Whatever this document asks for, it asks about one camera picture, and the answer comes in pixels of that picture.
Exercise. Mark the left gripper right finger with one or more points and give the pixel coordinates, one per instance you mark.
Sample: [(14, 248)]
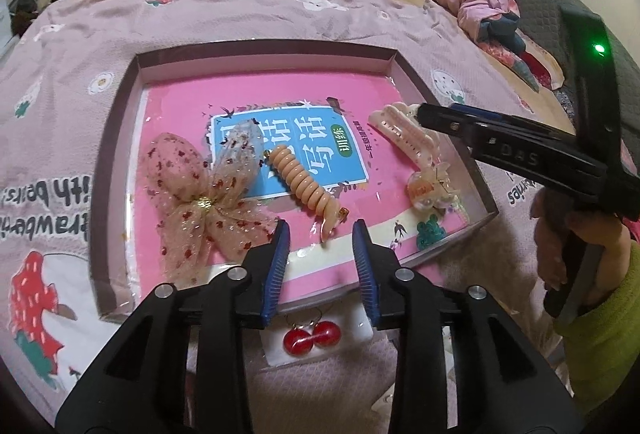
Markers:
[(464, 365)]

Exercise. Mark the right hand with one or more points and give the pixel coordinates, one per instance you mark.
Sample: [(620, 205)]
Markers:
[(597, 229)]

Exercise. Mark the shallow cardboard box tray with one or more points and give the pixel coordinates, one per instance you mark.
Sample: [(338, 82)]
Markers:
[(113, 274)]

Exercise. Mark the long pink claw hairclip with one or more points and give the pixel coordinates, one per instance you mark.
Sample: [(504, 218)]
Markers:
[(397, 123)]

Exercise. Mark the red cherry earrings card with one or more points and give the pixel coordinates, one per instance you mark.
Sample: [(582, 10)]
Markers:
[(314, 333)]

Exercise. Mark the pink blue children's book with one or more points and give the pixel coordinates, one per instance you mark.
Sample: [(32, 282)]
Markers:
[(323, 168)]

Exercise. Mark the beige tulle bow hairclip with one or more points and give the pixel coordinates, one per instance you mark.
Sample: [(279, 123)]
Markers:
[(203, 207)]

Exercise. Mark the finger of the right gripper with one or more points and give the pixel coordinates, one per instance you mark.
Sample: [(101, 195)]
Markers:
[(481, 113), (469, 129)]

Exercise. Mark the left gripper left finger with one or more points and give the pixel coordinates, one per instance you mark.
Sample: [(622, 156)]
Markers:
[(176, 364)]

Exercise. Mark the grey headboard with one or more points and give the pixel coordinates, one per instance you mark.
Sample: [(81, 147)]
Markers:
[(540, 20)]

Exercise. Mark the purple strawberry print blanket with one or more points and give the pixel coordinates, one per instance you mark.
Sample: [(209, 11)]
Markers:
[(61, 81)]

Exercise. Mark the small orange claw hairclip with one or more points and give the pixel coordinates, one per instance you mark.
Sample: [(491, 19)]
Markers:
[(431, 188)]

